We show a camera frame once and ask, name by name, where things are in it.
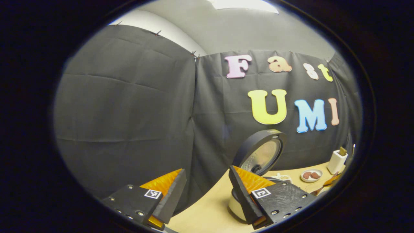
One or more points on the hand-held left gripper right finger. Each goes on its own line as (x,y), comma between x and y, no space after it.
(242,197)

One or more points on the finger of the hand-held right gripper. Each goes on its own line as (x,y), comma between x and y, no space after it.
(333,179)

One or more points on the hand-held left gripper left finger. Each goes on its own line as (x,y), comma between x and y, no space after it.
(173,197)

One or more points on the brown wooden spoon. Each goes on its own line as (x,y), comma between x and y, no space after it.
(319,191)

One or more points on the dark grey rice cooker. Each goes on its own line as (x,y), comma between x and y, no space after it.
(262,155)

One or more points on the white toaster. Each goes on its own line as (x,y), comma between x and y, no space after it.
(335,165)

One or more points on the brown meat piece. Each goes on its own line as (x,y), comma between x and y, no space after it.
(315,175)
(306,175)

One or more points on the white round plate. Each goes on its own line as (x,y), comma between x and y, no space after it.
(311,180)

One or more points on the brown toast slice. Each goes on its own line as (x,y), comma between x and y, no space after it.
(343,151)

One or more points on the white divided bean dish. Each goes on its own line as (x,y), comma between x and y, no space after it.
(284,178)

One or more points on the black backdrop cloth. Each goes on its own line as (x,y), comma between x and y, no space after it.
(129,97)

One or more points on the large ceiling light panel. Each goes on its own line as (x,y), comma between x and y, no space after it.
(242,5)

